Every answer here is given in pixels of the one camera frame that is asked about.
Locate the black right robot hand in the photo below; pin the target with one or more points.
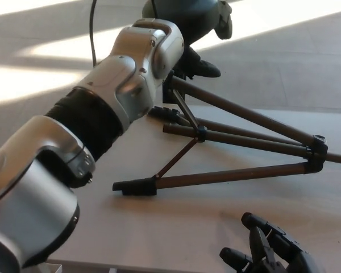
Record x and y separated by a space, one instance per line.
284 250

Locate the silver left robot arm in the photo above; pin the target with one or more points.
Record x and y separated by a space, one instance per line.
125 74

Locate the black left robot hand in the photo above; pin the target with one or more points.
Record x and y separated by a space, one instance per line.
187 17

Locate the bronze and black camera tripod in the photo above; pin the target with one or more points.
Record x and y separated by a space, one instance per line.
233 175

